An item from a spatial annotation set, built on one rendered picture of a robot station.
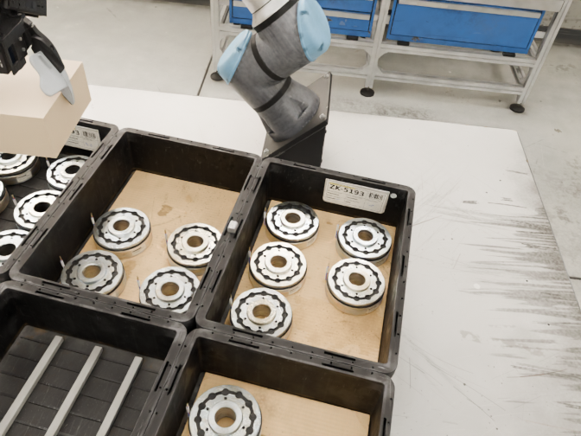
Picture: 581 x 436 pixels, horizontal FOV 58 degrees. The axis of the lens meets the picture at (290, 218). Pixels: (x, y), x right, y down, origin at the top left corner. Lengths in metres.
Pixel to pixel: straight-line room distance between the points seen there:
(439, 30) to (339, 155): 1.55
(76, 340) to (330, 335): 0.41
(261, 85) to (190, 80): 1.82
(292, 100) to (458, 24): 1.74
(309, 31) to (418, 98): 1.99
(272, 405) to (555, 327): 0.64
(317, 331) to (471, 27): 2.21
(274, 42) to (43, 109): 0.49
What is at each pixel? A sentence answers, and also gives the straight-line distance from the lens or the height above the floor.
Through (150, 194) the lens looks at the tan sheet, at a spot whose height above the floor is 0.83.
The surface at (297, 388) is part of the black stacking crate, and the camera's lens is 0.83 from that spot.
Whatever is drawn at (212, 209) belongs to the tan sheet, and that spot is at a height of 0.83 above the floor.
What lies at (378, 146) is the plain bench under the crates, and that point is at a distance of 1.48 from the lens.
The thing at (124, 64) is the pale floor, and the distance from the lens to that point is 3.19.
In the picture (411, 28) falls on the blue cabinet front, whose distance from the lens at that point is 2.85.
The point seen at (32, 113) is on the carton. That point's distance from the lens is 0.87.
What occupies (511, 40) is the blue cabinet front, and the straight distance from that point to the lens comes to 2.97.
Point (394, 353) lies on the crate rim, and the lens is 0.79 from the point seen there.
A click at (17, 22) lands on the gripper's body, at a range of 0.85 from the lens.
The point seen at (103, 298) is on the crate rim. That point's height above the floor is 0.93.
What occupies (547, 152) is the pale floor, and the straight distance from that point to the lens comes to 2.96.
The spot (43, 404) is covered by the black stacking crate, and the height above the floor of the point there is 0.83.
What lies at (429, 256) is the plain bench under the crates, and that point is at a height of 0.70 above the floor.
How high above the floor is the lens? 1.60
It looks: 46 degrees down
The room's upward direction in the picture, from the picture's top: 6 degrees clockwise
